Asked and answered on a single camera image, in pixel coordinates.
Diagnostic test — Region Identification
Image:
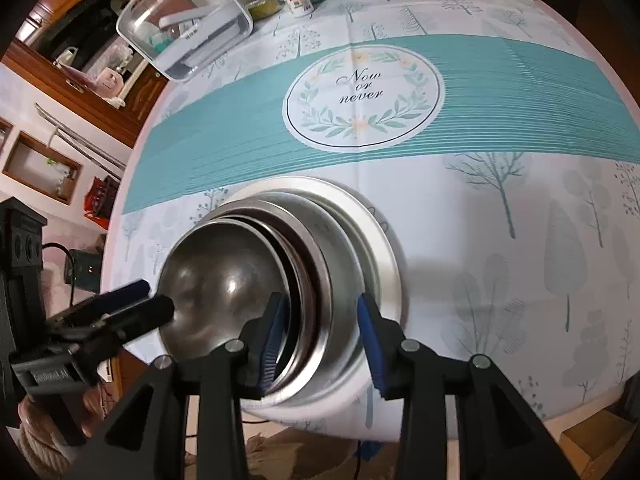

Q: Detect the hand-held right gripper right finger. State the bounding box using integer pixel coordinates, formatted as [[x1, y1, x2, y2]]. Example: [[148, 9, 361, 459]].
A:
[[356, 291, 568, 480]]

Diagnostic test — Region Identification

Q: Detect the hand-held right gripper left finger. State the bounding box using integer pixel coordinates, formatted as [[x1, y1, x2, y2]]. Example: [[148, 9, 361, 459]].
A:
[[55, 291, 291, 480]]

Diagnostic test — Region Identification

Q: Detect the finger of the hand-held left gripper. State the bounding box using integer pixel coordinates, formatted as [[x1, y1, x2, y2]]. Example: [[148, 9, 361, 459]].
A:
[[50, 280, 151, 331], [65, 294, 176, 356]]

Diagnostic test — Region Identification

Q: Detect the small steel bowl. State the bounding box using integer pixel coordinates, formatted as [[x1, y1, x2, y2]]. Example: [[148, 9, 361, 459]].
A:
[[159, 210, 321, 361]]

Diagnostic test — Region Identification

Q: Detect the large steel basin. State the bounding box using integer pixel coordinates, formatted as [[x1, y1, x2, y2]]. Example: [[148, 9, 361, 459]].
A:
[[210, 197, 381, 406]]

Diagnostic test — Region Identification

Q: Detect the white plate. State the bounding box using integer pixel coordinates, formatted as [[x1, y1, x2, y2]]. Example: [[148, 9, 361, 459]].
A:
[[220, 176, 407, 416]]

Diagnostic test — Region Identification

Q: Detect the person's left forearm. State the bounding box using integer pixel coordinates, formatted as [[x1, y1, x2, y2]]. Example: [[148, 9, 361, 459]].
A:
[[7, 407, 81, 480]]

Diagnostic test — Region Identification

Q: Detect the person's left hand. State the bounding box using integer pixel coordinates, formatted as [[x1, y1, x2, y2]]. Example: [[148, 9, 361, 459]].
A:
[[80, 386, 117, 436]]

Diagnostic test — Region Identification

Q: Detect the dark power adapter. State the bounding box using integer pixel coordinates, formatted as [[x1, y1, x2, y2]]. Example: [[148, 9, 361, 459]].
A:
[[64, 249, 103, 291]]

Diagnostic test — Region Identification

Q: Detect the red bag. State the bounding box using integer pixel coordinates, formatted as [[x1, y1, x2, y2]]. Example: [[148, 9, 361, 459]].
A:
[[82, 176, 118, 231]]

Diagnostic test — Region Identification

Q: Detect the beige fringed rug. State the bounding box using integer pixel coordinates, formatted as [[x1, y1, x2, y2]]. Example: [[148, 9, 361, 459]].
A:
[[245, 430, 401, 480]]

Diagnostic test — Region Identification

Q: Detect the metal rod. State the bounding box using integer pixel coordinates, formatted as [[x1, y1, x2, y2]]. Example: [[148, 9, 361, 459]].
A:
[[35, 103, 128, 173]]

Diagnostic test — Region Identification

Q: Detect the wooden cabinet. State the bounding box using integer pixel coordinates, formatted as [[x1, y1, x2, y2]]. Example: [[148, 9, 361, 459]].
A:
[[0, 0, 171, 148]]

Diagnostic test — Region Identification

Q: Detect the pink box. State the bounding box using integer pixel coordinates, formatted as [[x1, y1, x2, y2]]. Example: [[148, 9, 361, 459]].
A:
[[92, 70, 125, 97]]

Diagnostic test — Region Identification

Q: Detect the cardboard box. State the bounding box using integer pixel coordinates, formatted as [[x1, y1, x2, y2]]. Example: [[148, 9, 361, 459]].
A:
[[557, 407, 638, 480]]

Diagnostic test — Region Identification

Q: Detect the teal leaf-print tablecloth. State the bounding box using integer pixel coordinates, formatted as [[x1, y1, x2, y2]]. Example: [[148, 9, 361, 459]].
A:
[[102, 0, 640, 443]]

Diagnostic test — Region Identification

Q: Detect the white flat case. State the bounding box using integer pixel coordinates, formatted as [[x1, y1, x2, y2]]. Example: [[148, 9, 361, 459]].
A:
[[160, 7, 247, 68]]

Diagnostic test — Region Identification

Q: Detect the clear plastic container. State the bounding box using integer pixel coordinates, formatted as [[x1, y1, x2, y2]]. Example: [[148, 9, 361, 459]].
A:
[[116, 0, 253, 82]]

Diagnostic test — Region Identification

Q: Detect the small dish with food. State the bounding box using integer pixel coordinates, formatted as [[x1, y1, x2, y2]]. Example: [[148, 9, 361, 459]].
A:
[[246, 0, 286, 21]]

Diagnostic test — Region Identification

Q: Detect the black cable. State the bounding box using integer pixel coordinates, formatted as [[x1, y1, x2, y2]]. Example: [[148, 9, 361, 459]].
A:
[[41, 242, 76, 281]]

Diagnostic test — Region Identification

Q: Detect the wooden wall niche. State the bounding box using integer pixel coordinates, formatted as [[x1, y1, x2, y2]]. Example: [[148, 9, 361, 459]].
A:
[[2, 131, 83, 204]]

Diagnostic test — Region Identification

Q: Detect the white handled appliance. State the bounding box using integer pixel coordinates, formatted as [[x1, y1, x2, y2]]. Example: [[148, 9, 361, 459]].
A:
[[52, 46, 80, 68]]

